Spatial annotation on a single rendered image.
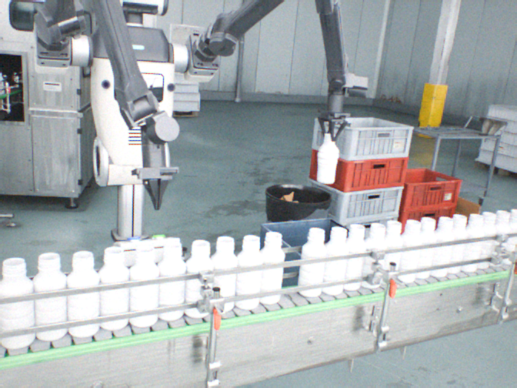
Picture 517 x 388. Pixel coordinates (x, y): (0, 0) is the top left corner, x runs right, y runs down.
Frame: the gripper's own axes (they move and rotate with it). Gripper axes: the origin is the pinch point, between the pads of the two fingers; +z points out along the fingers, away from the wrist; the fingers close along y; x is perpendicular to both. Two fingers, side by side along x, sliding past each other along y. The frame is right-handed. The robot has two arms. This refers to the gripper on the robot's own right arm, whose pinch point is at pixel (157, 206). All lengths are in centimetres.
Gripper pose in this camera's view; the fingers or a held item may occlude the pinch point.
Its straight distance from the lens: 123.8
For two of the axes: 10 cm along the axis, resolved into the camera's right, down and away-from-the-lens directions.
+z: 0.7, 10.0, -0.3
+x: -4.4, 0.5, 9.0
